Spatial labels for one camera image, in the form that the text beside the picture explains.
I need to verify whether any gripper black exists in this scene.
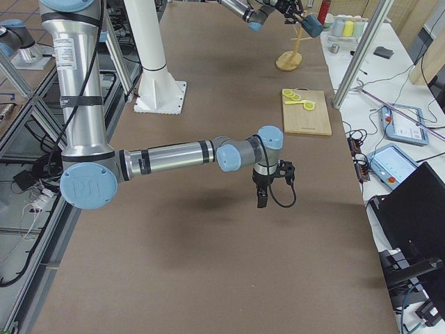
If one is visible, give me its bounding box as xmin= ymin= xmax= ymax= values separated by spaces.
xmin=252 ymin=170 xmax=278 ymax=209
xmin=274 ymin=0 xmax=305 ymax=24

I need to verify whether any dark teal mug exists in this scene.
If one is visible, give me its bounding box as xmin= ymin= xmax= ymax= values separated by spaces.
xmin=300 ymin=15 xmax=323 ymax=38

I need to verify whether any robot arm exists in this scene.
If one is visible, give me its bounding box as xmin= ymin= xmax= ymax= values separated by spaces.
xmin=218 ymin=0 xmax=317 ymax=32
xmin=40 ymin=1 xmax=294 ymax=209

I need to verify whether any wooden cup storage rack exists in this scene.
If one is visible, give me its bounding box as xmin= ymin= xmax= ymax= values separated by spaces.
xmin=275 ymin=27 xmax=312 ymax=72

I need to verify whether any grey cup lying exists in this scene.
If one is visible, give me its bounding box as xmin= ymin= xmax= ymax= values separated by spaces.
xmin=331 ymin=18 xmax=346 ymax=37

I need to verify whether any small steel cup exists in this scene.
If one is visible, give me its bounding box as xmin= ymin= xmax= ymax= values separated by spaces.
xmin=329 ymin=43 xmax=340 ymax=54

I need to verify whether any yellow cup lying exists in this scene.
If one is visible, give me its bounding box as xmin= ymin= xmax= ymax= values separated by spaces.
xmin=342 ymin=20 xmax=354 ymax=38

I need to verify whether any light blue cup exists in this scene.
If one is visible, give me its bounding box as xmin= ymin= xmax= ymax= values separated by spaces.
xmin=353 ymin=21 xmax=366 ymax=39

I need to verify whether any red thermos bottle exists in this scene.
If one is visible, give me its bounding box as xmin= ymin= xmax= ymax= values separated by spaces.
xmin=317 ymin=0 xmax=331 ymax=26

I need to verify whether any wooden cutting board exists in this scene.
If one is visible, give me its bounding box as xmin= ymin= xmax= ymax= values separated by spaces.
xmin=282 ymin=88 xmax=332 ymax=136

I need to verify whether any yellow plastic knife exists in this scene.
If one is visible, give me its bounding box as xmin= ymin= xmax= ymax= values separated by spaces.
xmin=284 ymin=100 xmax=307 ymax=105

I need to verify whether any black square pad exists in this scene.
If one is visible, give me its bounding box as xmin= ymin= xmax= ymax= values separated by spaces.
xmin=373 ymin=46 xmax=394 ymax=59

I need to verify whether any blue teach pendant near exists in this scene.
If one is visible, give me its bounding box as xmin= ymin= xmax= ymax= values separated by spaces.
xmin=367 ymin=143 xmax=419 ymax=190

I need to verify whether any blue teach pendant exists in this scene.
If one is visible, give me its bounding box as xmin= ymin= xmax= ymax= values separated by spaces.
xmin=367 ymin=143 xmax=419 ymax=190
xmin=380 ymin=104 xmax=429 ymax=146

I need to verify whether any blue teach pendant far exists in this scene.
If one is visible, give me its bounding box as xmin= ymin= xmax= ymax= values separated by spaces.
xmin=380 ymin=104 xmax=429 ymax=146

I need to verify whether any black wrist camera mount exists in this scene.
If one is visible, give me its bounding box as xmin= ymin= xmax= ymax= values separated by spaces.
xmin=276 ymin=160 xmax=295 ymax=186

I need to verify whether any aluminium frame post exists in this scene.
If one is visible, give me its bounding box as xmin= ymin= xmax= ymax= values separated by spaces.
xmin=332 ymin=0 xmax=394 ymax=110

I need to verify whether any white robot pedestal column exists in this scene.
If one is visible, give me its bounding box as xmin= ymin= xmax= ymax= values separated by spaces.
xmin=124 ymin=0 xmax=187 ymax=115

